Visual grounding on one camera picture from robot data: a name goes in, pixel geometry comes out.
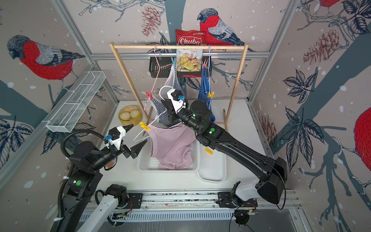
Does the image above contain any white perforated basket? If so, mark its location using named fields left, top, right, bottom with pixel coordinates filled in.
left=137, top=135, right=200, bottom=173

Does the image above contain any wooden clothes rack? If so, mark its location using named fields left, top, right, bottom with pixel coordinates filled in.
left=110, top=42, right=248, bottom=130

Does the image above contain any red chips bag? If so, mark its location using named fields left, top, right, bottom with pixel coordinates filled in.
left=175, top=29, right=205, bottom=77

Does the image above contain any striped tank top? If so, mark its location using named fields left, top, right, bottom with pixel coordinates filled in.
left=150, top=64, right=186, bottom=128

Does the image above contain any white wire mesh shelf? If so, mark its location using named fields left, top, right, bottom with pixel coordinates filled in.
left=46, top=71, right=106, bottom=132

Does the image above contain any red clothespin on striped top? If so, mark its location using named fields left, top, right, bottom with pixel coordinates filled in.
left=146, top=91, right=153, bottom=101

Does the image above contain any black wall basket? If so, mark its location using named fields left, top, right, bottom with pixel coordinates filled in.
left=149, top=57, right=202, bottom=78

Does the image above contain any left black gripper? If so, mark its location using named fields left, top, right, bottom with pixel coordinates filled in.
left=91, top=124, right=146, bottom=172

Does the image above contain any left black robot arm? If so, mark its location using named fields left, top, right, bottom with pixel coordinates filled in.
left=51, top=124, right=146, bottom=232

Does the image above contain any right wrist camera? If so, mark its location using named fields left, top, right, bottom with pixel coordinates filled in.
left=167, top=89, right=185, bottom=112

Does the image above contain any blue tank top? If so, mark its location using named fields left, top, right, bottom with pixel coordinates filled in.
left=198, top=67, right=214, bottom=111

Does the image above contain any white wire hanger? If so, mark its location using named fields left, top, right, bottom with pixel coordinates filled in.
left=133, top=98, right=187, bottom=143

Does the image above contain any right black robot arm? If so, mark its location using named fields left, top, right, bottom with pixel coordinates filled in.
left=162, top=100, right=288, bottom=205

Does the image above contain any red clothespin on blue top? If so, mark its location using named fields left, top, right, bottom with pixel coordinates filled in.
left=202, top=60, right=210, bottom=70

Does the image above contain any white plastic tray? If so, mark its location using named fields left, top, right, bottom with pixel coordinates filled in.
left=197, top=144, right=227, bottom=183

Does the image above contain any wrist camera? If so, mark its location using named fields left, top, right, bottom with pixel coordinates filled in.
left=167, top=89, right=185, bottom=112
left=105, top=126, right=126, bottom=150

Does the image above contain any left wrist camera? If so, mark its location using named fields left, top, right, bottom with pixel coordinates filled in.
left=105, top=126, right=126, bottom=150

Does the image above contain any pink tank top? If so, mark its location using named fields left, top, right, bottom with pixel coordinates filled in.
left=147, top=124, right=196, bottom=170

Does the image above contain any yellow steamer with buns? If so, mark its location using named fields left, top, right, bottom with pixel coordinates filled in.
left=118, top=105, right=143, bottom=126

